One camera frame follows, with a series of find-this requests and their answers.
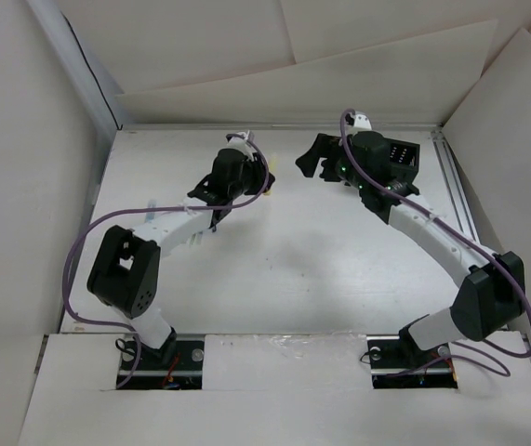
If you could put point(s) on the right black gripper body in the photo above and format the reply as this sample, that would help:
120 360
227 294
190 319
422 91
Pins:
347 173

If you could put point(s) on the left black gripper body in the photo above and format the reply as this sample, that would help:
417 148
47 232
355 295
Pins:
251 179

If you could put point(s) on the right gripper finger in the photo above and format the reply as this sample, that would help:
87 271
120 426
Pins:
330 172
324 146

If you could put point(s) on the yellow highlighter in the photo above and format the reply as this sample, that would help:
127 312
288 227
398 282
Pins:
272 164

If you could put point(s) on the light blue highlighter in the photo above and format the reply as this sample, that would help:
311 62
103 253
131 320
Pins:
150 214

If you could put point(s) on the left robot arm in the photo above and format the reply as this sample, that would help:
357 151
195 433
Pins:
125 272

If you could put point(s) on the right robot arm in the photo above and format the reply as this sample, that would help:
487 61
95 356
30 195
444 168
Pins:
488 287

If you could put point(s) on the black two-compartment organizer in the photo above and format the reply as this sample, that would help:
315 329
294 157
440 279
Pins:
404 160

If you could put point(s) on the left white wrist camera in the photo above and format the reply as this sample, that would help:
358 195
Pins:
242 141

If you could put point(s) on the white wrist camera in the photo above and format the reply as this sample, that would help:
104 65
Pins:
357 122
242 141

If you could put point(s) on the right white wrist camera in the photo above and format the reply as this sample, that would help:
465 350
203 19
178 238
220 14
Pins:
357 122

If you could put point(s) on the aluminium rail right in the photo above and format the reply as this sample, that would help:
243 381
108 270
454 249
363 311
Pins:
454 185

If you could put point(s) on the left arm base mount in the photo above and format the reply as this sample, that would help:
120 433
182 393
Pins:
182 369

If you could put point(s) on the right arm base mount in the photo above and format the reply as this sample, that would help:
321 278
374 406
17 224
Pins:
399 364

